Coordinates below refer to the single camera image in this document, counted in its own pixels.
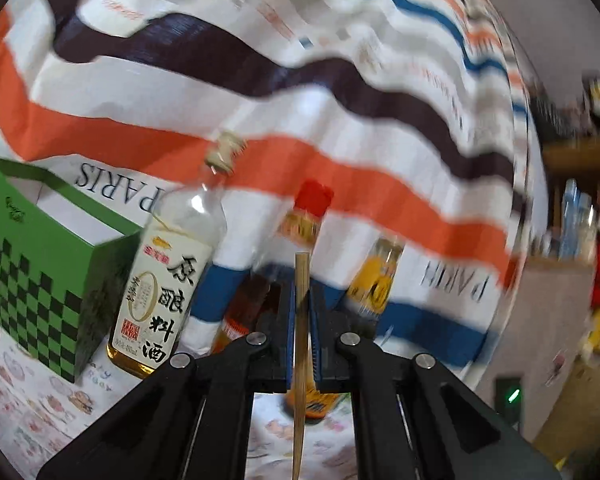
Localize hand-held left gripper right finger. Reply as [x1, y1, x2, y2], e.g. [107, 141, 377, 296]
[307, 282, 563, 480]

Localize yellow label dark sauce bottle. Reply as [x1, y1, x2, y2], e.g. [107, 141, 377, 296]
[286, 237, 406, 422]

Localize bear print white cloth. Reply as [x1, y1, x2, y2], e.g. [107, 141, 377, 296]
[0, 305, 361, 480]

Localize clear plastic bottles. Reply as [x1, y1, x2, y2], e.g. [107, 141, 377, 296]
[560, 179, 599, 262]

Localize red cap dark sauce bottle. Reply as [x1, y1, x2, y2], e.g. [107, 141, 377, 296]
[210, 180, 335, 356]

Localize wooden shelf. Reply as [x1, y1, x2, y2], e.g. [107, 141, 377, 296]
[530, 75, 600, 261]

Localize brown cardboard panel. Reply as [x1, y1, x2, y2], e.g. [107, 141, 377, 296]
[522, 255, 600, 466]

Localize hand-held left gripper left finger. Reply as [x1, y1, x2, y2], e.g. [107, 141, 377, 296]
[36, 280, 297, 480]

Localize green checkered box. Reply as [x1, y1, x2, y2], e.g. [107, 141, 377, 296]
[0, 155, 142, 385]

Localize black device with green light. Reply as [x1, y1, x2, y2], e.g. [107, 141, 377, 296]
[495, 375, 524, 432]

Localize clear cooking wine bottle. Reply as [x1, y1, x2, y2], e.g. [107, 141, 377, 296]
[106, 131, 248, 380]

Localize striped cloth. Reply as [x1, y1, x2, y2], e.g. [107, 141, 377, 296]
[0, 0, 537, 393]

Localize wooden chopstick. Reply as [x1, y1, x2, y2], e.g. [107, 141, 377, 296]
[291, 253, 311, 480]

